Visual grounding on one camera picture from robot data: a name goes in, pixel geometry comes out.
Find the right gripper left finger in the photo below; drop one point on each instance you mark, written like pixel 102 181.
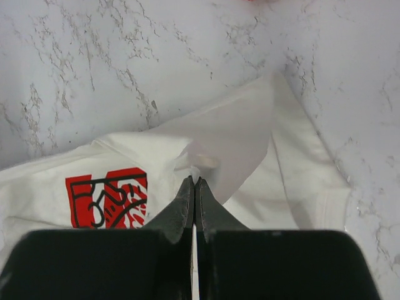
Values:
pixel 177 216

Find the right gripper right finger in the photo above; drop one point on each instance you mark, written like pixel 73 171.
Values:
pixel 211 216

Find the white printed t-shirt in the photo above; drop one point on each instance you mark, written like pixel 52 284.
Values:
pixel 256 148

